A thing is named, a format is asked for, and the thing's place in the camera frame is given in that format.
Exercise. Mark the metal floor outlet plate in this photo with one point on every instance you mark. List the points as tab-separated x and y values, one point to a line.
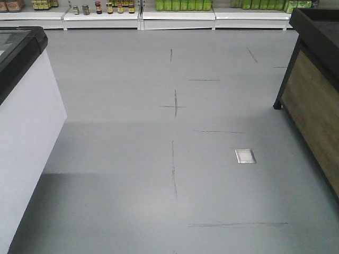
245	156

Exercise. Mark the white chest freezer black lid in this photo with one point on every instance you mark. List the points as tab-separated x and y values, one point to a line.
32	116

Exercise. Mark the black wooden left produce table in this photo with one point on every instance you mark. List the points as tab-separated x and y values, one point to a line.
309	89

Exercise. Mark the white store shelving unit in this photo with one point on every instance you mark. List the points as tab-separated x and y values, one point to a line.
82	15

